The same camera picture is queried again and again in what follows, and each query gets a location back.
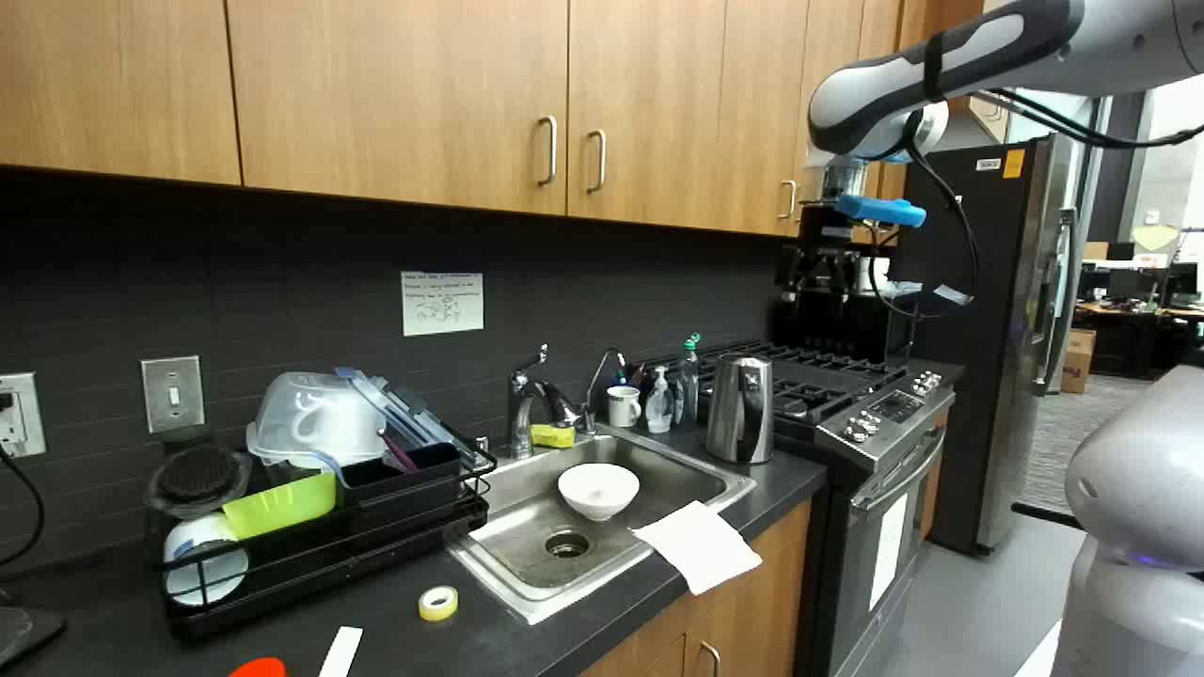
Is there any yellow sponge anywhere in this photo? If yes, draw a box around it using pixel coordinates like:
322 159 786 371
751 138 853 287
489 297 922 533
527 420 581 455

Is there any black plastic tray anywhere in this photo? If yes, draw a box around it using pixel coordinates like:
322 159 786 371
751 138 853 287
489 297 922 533
337 442 465 513

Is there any wooden lower cabinet door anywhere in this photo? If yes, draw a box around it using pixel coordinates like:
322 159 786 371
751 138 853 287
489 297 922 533
584 598 692 677
681 500 815 677

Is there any wooden cabinet door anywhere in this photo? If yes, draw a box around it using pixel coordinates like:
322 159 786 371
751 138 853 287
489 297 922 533
566 0 833 242
681 500 815 677
222 0 577 217
0 0 246 187
584 598 692 677

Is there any black power cord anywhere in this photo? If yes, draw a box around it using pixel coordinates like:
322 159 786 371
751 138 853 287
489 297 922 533
0 446 48 574

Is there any white mug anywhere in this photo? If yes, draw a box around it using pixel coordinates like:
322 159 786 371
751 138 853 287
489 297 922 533
604 385 642 432

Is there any white paper sheet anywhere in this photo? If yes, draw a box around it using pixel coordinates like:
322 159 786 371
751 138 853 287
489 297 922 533
632 498 764 598

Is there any silver electric kettle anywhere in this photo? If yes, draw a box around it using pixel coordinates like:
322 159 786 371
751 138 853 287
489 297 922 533
704 355 778 470

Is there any white oven door towel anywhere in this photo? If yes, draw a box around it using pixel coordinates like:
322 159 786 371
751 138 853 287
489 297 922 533
867 487 912 613

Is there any wooden upper cabinet door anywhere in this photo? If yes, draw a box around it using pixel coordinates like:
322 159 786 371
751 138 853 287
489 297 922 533
222 0 577 217
566 0 833 242
0 0 246 187

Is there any grey light switch plate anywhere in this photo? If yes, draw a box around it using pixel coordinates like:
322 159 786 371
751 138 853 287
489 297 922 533
138 355 212 441

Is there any white plate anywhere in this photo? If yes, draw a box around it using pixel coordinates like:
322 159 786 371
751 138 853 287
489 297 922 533
162 513 256 610

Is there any thin curved chrome tap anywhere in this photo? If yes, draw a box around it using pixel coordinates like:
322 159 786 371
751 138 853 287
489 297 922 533
581 351 632 426

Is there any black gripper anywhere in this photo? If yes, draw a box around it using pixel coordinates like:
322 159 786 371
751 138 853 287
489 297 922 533
799 203 899 362

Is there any stainless steel sink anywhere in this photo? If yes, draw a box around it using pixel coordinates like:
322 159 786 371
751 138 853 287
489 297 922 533
446 430 760 627

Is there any stainless steel stove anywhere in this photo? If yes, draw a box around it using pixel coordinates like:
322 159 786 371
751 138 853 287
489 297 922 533
719 338 962 677

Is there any white bowl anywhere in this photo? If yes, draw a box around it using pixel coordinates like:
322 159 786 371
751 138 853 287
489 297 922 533
553 460 642 526

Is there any black dish rack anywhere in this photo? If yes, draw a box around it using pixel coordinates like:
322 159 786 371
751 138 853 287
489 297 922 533
148 437 497 647

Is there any green-capped spray bottle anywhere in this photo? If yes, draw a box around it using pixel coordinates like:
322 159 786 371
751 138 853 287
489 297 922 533
675 332 706 430

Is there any yellow tape roll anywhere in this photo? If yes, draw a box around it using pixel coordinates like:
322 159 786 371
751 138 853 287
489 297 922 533
413 584 464 623

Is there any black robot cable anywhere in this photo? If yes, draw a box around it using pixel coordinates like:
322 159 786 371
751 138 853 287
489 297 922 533
878 85 1204 317

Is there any white paper wall notice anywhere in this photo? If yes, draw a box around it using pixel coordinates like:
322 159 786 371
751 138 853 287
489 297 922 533
399 268 489 342

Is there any white soap dispenser bottle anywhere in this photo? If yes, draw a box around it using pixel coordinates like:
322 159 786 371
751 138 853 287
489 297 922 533
642 362 676 441

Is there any black round lid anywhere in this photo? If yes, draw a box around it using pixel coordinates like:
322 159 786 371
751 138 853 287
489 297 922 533
148 441 258 518

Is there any wooden office desk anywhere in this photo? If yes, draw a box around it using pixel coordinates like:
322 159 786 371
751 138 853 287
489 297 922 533
1074 294 1204 378

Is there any white flat strip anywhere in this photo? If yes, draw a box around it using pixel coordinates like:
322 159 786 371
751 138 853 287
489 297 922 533
313 623 369 677

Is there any cardboard box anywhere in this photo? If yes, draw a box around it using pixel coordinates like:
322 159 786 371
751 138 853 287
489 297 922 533
1058 327 1102 400

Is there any clear plastic container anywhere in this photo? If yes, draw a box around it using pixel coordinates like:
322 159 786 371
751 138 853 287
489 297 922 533
246 370 391 472

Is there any white wall outlet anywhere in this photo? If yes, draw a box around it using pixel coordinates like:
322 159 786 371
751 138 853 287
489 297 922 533
0 370 48 464

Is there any stainless steel refrigerator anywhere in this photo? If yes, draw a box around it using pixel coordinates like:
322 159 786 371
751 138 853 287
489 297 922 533
899 130 1085 558

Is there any chrome kitchen faucet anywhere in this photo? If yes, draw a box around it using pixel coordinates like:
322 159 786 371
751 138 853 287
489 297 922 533
503 342 587 460

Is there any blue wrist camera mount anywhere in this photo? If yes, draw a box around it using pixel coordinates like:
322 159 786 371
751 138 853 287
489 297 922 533
825 187 934 234

